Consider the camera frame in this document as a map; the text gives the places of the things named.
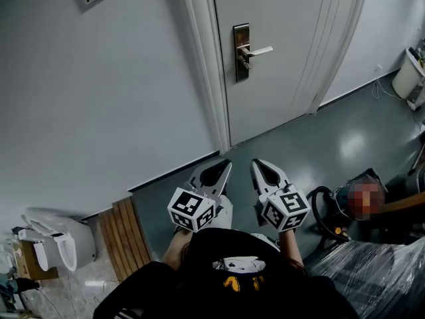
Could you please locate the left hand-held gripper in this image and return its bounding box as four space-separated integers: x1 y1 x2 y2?
167 159 233 234

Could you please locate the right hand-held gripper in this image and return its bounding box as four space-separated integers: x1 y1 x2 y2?
250 158 311 233

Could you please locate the metal door lock with lever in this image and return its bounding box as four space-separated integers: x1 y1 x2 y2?
232 23 274 83

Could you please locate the person's right forearm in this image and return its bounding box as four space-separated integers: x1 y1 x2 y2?
278 229 305 269

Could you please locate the person's left forearm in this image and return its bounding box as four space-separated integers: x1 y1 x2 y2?
161 228 193 272

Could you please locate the white door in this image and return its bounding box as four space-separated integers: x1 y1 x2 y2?
210 0 334 147

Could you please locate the person's black printed shirt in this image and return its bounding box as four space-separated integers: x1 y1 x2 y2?
92 227 360 319

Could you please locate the wooden slatted board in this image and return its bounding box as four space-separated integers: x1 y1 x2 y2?
98 195 153 282

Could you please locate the brown wooden table edge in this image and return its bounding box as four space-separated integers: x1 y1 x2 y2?
371 194 425 222

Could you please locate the plastic-wrapped furniture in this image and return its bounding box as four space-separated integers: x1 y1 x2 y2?
308 236 425 319

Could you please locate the white toilet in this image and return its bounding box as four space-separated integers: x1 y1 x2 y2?
17 207 97 272

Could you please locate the white waste bin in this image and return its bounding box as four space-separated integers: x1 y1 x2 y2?
391 47 425 100

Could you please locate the brown cardboard box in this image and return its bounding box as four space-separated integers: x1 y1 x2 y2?
13 239 60 280

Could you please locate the black hose loop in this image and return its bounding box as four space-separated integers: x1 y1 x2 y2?
310 185 350 245

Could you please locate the white door frame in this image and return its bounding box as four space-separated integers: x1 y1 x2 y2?
179 0 370 155

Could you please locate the thin white cable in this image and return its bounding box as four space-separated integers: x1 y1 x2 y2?
371 65 404 100

